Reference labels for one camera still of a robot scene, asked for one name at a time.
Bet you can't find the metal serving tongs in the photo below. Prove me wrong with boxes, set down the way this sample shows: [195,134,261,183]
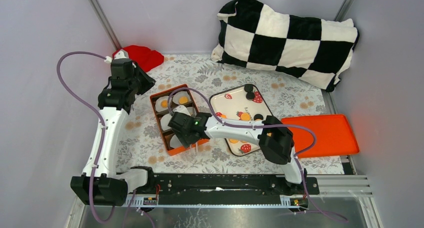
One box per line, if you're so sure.
[190,141,199,157]

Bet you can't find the orange cookie tin box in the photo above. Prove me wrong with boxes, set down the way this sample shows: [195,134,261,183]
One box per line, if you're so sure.
[150,84,198,156]

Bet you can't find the white strawberry tray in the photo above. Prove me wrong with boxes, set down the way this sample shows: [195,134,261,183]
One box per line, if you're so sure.
[208,84,276,157]

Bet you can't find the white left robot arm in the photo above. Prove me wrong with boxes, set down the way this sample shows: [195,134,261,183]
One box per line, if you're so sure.
[70,58,155,207]

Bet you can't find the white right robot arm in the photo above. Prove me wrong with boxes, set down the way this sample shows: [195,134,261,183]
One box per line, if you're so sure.
[168,112,307,194]

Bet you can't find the floral tablecloth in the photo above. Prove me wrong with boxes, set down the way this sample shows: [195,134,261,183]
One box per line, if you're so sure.
[116,54,329,174]

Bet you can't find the red cloth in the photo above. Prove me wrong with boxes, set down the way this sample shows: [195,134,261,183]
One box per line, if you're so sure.
[123,45,165,73]

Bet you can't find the black sandwich cookie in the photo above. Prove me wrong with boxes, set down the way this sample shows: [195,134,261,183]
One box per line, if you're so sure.
[244,84,254,93]
[245,92,256,101]
[253,114,264,121]

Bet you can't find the orange tin lid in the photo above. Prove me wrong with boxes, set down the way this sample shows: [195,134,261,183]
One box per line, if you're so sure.
[281,114,360,158]

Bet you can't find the checkered black white pillow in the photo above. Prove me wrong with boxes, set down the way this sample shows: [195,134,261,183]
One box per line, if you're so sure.
[211,0,360,92]

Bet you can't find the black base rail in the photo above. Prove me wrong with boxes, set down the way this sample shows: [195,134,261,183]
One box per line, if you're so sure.
[136,173,320,206]

